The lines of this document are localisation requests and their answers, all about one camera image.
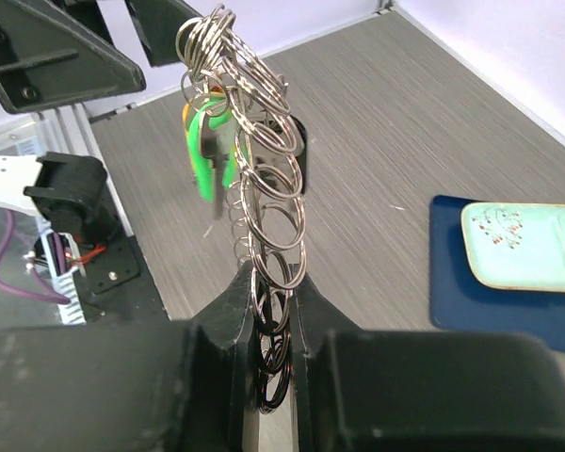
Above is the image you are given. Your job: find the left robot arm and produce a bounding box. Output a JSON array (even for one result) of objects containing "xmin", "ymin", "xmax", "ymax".
[{"xmin": 0, "ymin": 1, "xmax": 146, "ymax": 246}]

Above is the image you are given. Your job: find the green key tag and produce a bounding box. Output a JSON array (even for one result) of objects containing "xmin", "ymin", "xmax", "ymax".
[{"xmin": 186, "ymin": 91, "xmax": 236, "ymax": 211}]

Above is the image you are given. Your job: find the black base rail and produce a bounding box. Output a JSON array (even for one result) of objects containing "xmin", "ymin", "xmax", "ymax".
[{"xmin": 74, "ymin": 236, "xmax": 169, "ymax": 323}]

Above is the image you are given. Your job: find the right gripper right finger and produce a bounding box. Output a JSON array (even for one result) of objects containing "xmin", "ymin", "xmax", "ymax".
[{"xmin": 289, "ymin": 279, "xmax": 565, "ymax": 451}]

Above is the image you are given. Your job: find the dark blue tray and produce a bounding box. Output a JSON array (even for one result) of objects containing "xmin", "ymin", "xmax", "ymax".
[{"xmin": 429, "ymin": 195, "xmax": 565, "ymax": 353}]

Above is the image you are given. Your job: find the white slotted cable duct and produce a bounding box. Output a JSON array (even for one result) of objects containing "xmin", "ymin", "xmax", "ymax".
[{"xmin": 36, "ymin": 218, "xmax": 86, "ymax": 326}]

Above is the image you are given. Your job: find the yellow key tag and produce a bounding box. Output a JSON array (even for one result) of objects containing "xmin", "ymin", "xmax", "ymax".
[{"xmin": 181, "ymin": 103, "xmax": 190, "ymax": 141}]

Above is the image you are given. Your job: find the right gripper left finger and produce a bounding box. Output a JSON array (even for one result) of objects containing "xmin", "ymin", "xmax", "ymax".
[{"xmin": 0, "ymin": 266, "xmax": 259, "ymax": 451}]

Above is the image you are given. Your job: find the light green rectangular plate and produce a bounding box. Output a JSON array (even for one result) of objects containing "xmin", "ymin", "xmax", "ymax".
[{"xmin": 460, "ymin": 202, "xmax": 565, "ymax": 293}]

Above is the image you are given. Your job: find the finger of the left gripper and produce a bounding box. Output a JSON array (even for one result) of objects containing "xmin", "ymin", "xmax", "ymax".
[
  {"xmin": 125, "ymin": 0, "xmax": 200, "ymax": 67},
  {"xmin": 0, "ymin": 0, "xmax": 146, "ymax": 114}
]

